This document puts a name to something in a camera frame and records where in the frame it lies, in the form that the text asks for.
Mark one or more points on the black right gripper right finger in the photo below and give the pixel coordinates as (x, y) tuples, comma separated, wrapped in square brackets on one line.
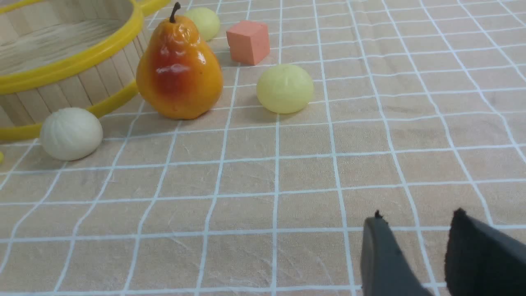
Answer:
[(483, 261)]

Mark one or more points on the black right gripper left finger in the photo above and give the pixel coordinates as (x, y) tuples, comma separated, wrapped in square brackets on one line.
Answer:
[(384, 269)]

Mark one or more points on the yellow bun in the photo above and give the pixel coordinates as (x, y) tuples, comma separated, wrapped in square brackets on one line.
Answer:
[(206, 20), (285, 88)]

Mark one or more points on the white bun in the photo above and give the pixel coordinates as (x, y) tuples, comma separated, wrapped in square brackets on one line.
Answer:
[(70, 134)]

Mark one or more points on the bamboo steamer tray yellow rim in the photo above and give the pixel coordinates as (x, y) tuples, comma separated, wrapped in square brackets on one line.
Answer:
[(57, 54)]

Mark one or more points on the checked beige tablecloth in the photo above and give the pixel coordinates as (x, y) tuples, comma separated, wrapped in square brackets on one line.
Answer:
[(418, 109)]

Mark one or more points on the salmon pink cube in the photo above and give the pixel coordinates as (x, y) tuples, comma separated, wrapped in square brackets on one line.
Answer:
[(249, 42)]

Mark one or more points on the orange toy pear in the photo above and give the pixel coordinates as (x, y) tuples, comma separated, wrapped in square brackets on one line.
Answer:
[(179, 75)]

